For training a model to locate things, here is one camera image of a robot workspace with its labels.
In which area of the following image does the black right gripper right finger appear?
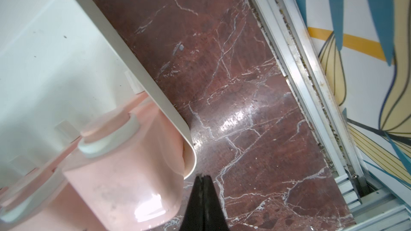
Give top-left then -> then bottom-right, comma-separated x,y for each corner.
202,175 -> 229,231

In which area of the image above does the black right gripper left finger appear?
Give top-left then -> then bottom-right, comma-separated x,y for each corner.
179,175 -> 204,231

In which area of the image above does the pink pencil sharpener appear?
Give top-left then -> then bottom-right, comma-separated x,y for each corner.
0,137 -> 107,231
62,92 -> 185,231

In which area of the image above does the white right storage tray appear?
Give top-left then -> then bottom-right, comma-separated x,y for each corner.
1,0 -> 197,187

